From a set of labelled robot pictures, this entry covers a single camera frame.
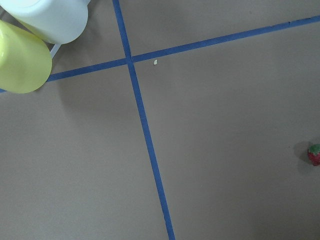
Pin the red strawberry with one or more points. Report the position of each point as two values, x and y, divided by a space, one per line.
313 154

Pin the white upturned cup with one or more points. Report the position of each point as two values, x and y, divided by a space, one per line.
54 21

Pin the yellow upturned cup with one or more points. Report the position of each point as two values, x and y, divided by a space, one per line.
25 60

